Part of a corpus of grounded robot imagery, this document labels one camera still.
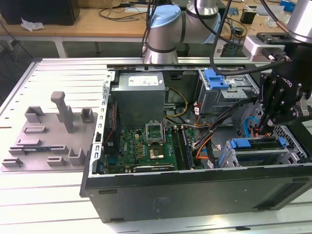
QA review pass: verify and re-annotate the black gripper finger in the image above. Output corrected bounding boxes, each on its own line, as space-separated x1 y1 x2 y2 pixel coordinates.
267 97 305 134
258 73 279 134

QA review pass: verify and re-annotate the orange black power wire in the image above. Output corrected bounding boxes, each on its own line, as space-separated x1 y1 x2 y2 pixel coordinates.
252 126 271 137

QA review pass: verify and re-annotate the blue data wire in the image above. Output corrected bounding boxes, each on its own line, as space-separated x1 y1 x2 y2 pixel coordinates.
243 116 258 140

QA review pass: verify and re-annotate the hard disk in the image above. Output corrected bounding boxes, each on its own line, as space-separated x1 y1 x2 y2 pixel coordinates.
218 137 286 169

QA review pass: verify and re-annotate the metal disk bay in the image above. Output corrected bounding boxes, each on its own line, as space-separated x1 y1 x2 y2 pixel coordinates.
225 136 307 169

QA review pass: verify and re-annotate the metal optical drive cage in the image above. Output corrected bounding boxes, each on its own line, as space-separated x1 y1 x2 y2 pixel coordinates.
197 69 263 122

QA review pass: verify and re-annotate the blue plastic drive latch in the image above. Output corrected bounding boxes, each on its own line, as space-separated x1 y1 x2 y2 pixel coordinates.
204 69 230 90

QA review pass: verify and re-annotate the blue cardboard box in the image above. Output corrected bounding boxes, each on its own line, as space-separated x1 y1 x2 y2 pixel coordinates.
279 0 297 12

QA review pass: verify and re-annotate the grey flat box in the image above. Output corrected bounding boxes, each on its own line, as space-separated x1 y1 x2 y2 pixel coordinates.
255 4 271 15

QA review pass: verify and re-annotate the small black cube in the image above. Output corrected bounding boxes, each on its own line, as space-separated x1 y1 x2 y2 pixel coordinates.
240 9 256 24

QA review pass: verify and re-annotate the black waste bin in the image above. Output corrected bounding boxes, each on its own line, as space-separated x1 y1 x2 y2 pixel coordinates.
176 43 190 58

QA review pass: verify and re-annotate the black RAM slot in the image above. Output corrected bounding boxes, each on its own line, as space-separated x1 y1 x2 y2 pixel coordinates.
172 126 189 171
180 126 195 169

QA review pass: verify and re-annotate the metal socket cover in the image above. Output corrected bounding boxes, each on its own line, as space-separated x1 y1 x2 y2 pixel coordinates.
145 120 166 145

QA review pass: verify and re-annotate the CPU socket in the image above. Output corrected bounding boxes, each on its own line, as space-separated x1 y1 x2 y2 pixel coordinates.
148 143 166 160

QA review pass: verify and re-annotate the grey power supply unit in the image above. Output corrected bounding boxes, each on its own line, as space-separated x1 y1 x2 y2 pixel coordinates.
111 72 166 122

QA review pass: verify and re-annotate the black graphics card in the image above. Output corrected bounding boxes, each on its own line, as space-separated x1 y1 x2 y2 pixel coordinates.
125 163 176 174

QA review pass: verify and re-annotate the black open PC case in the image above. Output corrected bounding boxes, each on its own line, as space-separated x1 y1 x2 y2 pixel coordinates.
79 62 312 224

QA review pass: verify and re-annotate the green motherboard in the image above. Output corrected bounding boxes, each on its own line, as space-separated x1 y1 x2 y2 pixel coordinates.
103 121 205 174

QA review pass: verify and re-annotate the brown cardboard piece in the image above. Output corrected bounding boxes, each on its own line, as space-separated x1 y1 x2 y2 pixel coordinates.
97 0 122 8

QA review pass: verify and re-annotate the wooden desk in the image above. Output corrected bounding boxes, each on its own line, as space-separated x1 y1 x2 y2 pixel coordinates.
0 0 312 58

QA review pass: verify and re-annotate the grey parts rack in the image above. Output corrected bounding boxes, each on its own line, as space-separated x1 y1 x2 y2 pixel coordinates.
1 91 98 173

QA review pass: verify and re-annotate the RAM stick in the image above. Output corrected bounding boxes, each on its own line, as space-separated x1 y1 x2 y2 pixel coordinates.
21 146 54 153

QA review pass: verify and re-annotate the large black box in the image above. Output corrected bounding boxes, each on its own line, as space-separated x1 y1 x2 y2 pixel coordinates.
0 0 80 26

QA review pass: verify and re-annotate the white crumpled wrapper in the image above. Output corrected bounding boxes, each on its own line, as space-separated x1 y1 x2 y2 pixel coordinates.
20 17 46 32

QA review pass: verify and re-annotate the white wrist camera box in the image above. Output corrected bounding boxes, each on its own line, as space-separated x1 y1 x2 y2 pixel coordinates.
242 33 293 63

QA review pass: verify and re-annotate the thick black cable bundle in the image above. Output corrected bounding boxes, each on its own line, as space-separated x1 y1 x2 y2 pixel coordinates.
192 97 259 169

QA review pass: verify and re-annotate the thick black camera cable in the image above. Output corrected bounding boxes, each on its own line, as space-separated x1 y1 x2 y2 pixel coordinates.
210 0 292 76

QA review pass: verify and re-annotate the yellow orange wire bundle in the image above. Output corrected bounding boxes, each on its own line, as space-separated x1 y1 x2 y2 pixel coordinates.
192 133 213 150

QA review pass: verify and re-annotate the orange flat cable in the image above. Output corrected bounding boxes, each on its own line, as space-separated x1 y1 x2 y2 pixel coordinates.
195 145 213 161

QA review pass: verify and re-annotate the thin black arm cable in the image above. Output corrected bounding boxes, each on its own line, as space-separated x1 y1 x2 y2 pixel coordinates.
140 0 158 58

